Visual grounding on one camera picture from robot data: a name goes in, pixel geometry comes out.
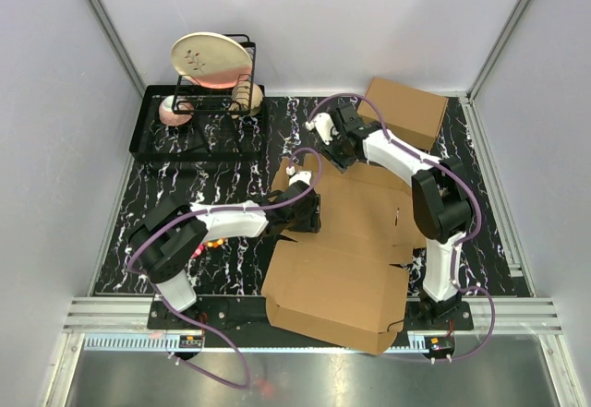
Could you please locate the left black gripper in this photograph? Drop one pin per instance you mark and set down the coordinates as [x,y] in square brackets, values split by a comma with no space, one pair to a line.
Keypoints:
[310,223]

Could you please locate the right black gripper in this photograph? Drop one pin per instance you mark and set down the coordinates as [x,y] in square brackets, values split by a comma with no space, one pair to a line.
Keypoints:
[340,164]

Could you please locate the brown cardboard box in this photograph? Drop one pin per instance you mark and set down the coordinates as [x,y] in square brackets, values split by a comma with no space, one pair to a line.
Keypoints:
[415,116]
[347,284]

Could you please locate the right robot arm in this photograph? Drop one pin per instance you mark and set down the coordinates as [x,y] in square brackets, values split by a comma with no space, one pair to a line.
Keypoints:
[442,207]

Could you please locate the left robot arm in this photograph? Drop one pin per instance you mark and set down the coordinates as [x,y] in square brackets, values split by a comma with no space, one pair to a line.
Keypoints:
[166,239]

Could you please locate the closed brown cardboard box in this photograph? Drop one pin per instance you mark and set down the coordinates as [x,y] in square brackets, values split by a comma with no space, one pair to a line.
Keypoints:
[415,116]

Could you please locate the small cream plate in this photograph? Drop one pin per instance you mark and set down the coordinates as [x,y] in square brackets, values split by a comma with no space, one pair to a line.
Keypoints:
[247,98]

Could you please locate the large cream pink plate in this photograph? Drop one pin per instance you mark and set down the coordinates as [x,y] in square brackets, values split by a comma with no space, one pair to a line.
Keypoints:
[211,60]

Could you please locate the small pink bowl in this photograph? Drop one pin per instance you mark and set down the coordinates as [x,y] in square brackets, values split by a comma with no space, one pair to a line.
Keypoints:
[175,111]

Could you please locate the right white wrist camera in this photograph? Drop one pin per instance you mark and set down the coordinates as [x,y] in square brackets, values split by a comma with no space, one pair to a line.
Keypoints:
[322,127]

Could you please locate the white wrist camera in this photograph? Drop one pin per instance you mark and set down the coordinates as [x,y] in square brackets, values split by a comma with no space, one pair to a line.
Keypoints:
[298,176]
[322,127]

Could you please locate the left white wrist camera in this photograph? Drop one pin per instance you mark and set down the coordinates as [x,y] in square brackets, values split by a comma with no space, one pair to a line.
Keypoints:
[298,176]

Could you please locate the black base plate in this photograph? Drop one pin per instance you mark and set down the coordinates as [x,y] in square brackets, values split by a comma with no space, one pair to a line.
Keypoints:
[245,322]

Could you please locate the black wire dish rack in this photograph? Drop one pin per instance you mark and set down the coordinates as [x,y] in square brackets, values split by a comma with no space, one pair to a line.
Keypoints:
[212,135]

